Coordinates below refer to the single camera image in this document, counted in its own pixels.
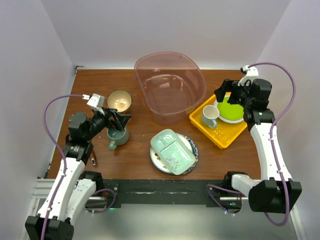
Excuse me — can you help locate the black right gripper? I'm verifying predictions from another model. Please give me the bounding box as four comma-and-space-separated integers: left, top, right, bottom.
214, 79, 253, 109

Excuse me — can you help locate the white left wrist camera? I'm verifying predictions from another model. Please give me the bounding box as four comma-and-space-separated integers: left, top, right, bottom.
82, 93, 105, 115

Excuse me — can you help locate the spatula with wooden handle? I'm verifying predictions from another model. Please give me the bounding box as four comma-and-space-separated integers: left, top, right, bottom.
90, 149, 98, 167

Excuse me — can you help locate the light blue white mug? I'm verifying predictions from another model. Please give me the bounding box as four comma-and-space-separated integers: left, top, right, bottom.
201, 105, 220, 129

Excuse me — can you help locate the yellow plastic tray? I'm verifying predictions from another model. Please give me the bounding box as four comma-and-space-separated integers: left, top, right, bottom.
189, 94, 247, 149

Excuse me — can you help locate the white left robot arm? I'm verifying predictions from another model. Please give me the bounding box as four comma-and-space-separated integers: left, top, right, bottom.
25, 107, 132, 240

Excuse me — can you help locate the clear pink plastic bin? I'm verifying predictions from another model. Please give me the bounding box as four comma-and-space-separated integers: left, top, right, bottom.
134, 51, 207, 125

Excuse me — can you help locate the pale green divided dish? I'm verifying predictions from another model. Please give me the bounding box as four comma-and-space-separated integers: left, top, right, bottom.
150, 129, 196, 175

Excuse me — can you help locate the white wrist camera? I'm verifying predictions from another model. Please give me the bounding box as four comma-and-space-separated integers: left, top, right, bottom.
82, 93, 105, 115
237, 65, 259, 86

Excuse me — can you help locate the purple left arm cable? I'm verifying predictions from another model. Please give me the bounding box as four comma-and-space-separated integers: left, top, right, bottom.
39, 94, 87, 240

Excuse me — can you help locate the teal ceramic mug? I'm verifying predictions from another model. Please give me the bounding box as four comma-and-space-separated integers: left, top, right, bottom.
107, 128, 129, 151

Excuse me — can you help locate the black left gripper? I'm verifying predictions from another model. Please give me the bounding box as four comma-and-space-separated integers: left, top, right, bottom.
84, 106, 131, 141

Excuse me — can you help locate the beige ceramic bowl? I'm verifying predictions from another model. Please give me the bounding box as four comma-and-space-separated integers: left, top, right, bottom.
106, 89, 132, 113

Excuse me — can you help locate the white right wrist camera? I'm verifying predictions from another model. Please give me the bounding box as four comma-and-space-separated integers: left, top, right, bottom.
237, 65, 259, 86

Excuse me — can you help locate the watermelon pattern plate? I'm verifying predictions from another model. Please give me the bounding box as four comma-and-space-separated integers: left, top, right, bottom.
150, 147, 173, 175

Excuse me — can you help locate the blue patterned bottom plate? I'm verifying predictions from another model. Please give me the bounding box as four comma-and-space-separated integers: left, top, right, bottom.
176, 132, 199, 175

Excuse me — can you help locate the white rimmed plate under green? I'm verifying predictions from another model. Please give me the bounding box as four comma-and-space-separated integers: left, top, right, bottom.
213, 98, 246, 124

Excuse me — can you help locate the black mounting base plate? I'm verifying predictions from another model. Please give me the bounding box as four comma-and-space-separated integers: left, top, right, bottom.
74, 178, 253, 210

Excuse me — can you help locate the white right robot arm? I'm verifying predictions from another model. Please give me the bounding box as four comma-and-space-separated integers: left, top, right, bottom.
214, 78, 302, 214

